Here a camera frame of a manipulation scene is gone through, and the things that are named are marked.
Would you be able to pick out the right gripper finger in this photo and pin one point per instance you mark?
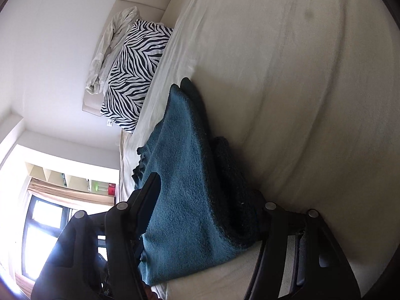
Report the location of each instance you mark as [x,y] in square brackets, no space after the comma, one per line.
[142,206]

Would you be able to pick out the dark green knit sweater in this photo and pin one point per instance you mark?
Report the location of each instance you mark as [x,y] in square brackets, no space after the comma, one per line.
[207,213]

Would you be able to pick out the red box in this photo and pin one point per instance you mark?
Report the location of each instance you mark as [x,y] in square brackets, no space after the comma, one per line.
[111,189]

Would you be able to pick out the green lamp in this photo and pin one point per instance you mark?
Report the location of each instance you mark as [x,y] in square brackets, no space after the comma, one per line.
[99,187]

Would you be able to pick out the black framed window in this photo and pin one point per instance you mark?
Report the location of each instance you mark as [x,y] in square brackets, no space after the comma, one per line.
[43,225]

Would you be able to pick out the beige curtain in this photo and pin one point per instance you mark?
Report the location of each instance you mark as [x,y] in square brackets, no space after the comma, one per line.
[56,191]

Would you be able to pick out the zebra print pillow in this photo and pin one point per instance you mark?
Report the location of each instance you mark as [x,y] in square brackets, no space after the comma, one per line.
[132,73]

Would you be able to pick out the crumpled white duvet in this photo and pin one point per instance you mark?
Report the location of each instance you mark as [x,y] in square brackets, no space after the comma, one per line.
[108,49]

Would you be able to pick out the white wall shelf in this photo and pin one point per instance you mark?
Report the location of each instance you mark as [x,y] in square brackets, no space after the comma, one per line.
[60,179]

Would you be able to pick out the wall socket left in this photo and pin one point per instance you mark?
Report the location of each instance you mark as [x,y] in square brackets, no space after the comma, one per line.
[109,122]

